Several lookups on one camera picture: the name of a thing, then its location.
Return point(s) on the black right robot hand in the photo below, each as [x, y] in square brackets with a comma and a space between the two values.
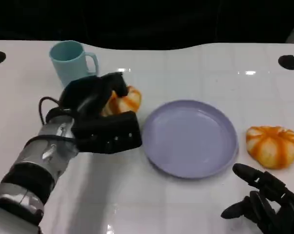
[280, 207]

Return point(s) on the lilac plate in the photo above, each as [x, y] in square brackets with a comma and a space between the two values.
[188, 139]

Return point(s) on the pale green mug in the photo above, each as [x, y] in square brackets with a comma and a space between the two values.
[68, 63]

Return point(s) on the orange white toy bread roll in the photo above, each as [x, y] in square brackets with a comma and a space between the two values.
[273, 148]
[131, 100]

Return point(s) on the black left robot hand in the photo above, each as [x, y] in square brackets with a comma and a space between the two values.
[85, 92]

